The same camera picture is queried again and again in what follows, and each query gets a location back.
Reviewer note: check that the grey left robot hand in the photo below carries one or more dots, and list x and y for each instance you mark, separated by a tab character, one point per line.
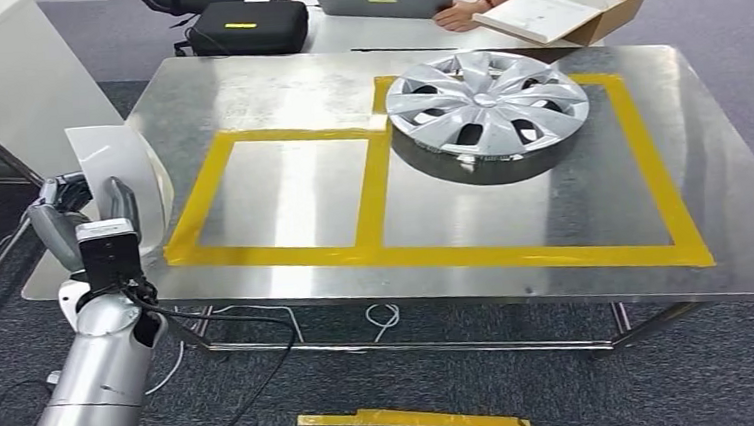
52	227

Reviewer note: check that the white curved plastic part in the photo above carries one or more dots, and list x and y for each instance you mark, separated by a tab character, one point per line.
127	156

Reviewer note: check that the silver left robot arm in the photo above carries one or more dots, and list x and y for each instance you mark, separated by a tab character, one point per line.
97	390

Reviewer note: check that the stainless steel workbench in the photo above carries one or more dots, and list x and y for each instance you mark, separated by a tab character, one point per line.
276	99

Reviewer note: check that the black zipper case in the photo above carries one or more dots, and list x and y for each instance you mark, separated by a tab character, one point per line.
248	31

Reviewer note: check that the silver wheel hubcap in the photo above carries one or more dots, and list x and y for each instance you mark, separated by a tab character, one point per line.
485	101

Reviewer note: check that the brown cardboard box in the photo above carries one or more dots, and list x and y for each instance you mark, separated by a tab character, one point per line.
615	2

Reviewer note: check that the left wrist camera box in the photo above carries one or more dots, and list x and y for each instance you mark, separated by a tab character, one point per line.
110	257

